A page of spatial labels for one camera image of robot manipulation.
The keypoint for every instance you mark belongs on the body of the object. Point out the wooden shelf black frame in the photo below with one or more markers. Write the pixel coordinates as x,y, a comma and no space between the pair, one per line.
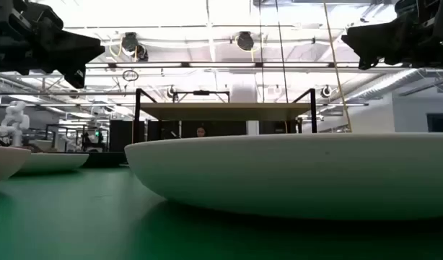
225,111

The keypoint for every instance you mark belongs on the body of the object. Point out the black workstation frame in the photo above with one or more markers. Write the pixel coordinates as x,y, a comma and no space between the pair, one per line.
77,126

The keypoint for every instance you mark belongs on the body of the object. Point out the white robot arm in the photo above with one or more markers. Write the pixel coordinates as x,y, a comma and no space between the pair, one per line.
14,121

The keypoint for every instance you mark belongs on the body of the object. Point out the black cabinet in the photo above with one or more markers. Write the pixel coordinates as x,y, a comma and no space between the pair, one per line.
121,135

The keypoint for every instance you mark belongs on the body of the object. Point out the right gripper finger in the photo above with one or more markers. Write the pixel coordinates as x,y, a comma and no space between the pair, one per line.
376,39
367,62

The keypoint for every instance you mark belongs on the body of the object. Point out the silver ventilation duct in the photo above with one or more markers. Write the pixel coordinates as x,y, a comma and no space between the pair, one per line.
384,85

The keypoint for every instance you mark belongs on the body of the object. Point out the person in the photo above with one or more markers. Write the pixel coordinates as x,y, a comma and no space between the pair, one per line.
201,132

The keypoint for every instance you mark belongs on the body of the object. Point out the long ceiling light bar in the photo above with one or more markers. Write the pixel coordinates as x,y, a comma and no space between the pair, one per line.
221,65

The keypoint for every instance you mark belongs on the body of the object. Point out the dark wall screen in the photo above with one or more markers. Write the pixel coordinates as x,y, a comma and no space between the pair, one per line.
439,122

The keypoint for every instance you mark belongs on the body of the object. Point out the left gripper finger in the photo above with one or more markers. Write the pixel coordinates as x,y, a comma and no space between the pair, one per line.
73,47
77,74

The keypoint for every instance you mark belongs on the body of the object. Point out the cream plate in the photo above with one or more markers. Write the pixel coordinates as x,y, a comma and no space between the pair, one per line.
52,162
279,173

